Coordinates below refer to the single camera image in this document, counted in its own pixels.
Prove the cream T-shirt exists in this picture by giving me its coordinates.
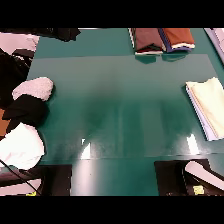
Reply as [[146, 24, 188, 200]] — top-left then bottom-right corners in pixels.
[[185, 76, 224, 140]]

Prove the grey garment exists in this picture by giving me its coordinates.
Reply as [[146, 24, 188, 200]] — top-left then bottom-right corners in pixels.
[[12, 76, 55, 102]]

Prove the brown garment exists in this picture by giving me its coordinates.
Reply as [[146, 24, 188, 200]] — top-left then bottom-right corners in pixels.
[[133, 28, 165, 55]]

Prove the black garment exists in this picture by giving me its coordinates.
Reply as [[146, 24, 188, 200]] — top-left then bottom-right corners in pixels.
[[0, 48, 50, 134]]

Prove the white garment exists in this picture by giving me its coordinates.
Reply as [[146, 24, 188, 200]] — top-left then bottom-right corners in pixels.
[[0, 122, 46, 171]]

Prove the rust orange garment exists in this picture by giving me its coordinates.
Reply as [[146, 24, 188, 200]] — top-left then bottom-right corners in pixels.
[[162, 28, 196, 50]]

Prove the pale garment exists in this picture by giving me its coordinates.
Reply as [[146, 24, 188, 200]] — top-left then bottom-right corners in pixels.
[[203, 28, 224, 57]]

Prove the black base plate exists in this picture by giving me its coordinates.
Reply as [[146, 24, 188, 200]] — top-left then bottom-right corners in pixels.
[[33, 163, 73, 197], [153, 158, 224, 197]]

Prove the black cable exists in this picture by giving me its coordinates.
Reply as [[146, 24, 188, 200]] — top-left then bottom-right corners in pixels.
[[0, 159, 43, 197]]

